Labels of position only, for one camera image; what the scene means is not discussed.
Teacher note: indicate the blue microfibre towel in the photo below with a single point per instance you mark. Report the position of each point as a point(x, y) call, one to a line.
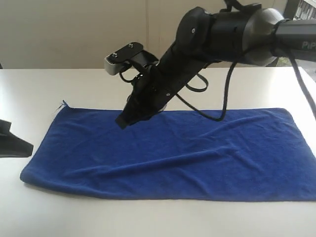
point(252, 155)

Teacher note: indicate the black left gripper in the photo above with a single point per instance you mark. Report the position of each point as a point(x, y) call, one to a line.
point(12, 146)

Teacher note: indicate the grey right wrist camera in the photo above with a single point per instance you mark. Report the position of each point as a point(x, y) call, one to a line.
point(132, 55)

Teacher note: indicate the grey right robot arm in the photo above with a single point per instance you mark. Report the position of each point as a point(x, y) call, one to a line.
point(247, 34)

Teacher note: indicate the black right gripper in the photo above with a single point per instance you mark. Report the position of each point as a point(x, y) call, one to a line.
point(169, 76)

